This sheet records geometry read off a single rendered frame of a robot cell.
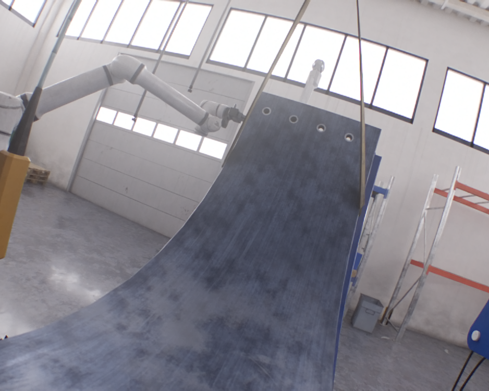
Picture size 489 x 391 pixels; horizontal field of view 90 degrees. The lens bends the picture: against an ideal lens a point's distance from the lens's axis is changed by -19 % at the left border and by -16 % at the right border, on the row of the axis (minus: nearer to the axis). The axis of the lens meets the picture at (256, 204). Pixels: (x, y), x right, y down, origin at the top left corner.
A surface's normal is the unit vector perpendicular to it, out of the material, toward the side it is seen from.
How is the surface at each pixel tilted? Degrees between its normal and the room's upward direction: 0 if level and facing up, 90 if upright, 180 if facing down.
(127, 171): 90
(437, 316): 90
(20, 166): 90
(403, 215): 90
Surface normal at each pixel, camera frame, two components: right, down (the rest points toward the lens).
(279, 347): 0.29, -0.92
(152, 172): -0.15, -0.05
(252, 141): -0.07, -0.29
